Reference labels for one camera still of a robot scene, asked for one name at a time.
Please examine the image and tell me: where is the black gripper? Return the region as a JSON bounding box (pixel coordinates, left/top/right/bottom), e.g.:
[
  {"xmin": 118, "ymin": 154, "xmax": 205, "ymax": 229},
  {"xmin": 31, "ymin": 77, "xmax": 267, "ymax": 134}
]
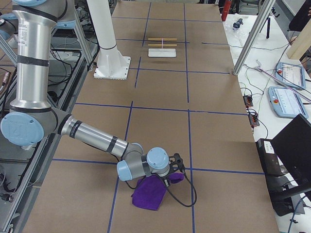
[{"xmin": 157, "ymin": 173, "xmax": 171, "ymax": 187}]

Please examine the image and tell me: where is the purple towel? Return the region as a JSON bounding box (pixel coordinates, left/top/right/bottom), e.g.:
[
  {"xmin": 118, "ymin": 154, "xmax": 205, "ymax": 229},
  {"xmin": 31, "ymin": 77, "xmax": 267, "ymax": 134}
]
[{"xmin": 131, "ymin": 172, "xmax": 184, "ymax": 211}]

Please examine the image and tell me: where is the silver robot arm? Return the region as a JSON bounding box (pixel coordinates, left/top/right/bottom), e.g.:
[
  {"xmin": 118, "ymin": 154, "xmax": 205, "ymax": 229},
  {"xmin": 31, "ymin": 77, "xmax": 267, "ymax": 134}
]
[{"xmin": 0, "ymin": 0, "xmax": 173, "ymax": 184}]

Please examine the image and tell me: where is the white towel rack base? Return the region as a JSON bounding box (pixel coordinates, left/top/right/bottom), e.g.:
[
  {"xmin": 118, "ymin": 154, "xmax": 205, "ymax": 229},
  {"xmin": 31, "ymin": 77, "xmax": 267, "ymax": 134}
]
[{"xmin": 148, "ymin": 49, "xmax": 176, "ymax": 58}]

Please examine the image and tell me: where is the lower wooden rack bar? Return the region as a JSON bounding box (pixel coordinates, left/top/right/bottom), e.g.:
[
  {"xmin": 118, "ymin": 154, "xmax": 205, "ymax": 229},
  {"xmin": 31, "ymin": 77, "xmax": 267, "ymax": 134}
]
[{"xmin": 148, "ymin": 44, "xmax": 177, "ymax": 48}]

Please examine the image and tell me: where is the wooden rack bar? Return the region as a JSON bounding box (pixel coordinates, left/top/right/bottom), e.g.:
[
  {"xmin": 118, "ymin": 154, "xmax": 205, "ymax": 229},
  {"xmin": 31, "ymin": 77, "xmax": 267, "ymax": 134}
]
[
  {"xmin": 148, "ymin": 37, "xmax": 177, "ymax": 41},
  {"xmin": 148, "ymin": 44, "xmax": 177, "ymax": 48}
]

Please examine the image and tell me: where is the upper wooden rack bar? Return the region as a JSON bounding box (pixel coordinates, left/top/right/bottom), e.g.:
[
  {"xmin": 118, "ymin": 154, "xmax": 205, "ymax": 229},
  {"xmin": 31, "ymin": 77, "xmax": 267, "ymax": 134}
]
[{"xmin": 148, "ymin": 37, "xmax": 177, "ymax": 41}]

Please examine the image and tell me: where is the near orange connector block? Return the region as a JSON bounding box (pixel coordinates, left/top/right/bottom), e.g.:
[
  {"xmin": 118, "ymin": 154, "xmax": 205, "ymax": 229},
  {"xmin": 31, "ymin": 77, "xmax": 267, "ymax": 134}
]
[{"xmin": 246, "ymin": 108, "xmax": 260, "ymax": 128}]

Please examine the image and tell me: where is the orange connector block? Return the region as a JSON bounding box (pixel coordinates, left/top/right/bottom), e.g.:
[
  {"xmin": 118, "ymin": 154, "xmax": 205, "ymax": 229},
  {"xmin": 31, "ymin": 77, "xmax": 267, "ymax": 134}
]
[
  {"xmin": 246, "ymin": 108, "xmax": 260, "ymax": 128},
  {"xmin": 243, "ymin": 95, "xmax": 253, "ymax": 108}
]

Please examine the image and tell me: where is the far orange connector block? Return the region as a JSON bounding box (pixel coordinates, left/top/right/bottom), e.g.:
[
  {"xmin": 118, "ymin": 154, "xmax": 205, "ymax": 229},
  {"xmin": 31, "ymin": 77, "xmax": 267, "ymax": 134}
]
[{"xmin": 243, "ymin": 95, "xmax": 253, "ymax": 108}]

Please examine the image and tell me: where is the black computer box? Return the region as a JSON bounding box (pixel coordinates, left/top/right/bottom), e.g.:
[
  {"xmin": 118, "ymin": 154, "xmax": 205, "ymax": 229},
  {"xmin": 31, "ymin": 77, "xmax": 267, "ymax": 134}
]
[{"xmin": 256, "ymin": 138, "xmax": 305, "ymax": 216}]

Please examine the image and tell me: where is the black monitor with stand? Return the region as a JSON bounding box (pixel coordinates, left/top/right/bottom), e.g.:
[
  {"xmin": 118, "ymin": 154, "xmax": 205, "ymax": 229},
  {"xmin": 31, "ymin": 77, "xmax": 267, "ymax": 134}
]
[{"xmin": 271, "ymin": 114, "xmax": 311, "ymax": 201}]

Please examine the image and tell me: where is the near teach pendant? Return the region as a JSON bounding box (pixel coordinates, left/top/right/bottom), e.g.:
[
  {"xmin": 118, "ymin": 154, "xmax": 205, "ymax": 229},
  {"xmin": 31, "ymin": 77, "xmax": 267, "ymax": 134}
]
[{"xmin": 268, "ymin": 86, "xmax": 309, "ymax": 118}]

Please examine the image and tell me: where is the teach pendant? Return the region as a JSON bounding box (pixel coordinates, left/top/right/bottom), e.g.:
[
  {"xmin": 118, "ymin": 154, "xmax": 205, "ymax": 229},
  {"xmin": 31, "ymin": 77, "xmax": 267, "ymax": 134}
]
[
  {"xmin": 275, "ymin": 62, "xmax": 306, "ymax": 90},
  {"xmin": 268, "ymin": 86, "xmax": 309, "ymax": 118}
]

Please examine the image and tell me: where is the far teach pendant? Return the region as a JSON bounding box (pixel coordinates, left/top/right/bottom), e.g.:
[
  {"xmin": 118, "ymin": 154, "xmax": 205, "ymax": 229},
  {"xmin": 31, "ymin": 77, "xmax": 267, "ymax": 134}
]
[{"xmin": 275, "ymin": 62, "xmax": 306, "ymax": 90}]

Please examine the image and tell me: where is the red fire extinguisher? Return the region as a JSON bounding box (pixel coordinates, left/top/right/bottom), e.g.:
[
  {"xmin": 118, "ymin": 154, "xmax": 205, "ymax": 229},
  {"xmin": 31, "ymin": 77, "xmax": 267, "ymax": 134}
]
[{"xmin": 221, "ymin": 0, "xmax": 232, "ymax": 22}]

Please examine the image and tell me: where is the wooden beam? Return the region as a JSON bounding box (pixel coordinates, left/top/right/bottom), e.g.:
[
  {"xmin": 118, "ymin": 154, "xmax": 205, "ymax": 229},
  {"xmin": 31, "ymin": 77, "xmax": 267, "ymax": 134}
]
[{"xmin": 287, "ymin": 20, "xmax": 311, "ymax": 60}]

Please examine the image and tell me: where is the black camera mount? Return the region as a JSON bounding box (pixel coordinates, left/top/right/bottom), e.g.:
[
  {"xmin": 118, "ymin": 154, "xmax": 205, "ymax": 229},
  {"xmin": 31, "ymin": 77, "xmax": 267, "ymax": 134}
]
[{"xmin": 169, "ymin": 153, "xmax": 185, "ymax": 174}]

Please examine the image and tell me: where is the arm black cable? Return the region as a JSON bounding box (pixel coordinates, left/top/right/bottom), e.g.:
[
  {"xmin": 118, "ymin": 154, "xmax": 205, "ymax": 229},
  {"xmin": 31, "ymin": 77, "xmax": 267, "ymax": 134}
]
[{"xmin": 126, "ymin": 167, "xmax": 197, "ymax": 208}]

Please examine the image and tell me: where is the white camera pole with base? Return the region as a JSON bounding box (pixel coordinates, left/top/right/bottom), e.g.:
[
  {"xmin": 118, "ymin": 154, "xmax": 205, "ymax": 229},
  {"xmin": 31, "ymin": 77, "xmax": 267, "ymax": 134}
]
[{"xmin": 87, "ymin": 0, "xmax": 131, "ymax": 80}]

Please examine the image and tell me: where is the aluminium frame post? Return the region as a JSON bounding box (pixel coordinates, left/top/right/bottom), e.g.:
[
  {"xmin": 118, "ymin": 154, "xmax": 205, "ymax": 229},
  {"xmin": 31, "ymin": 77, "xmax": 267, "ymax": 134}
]
[{"xmin": 233, "ymin": 0, "xmax": 276, "ymax": 76}]

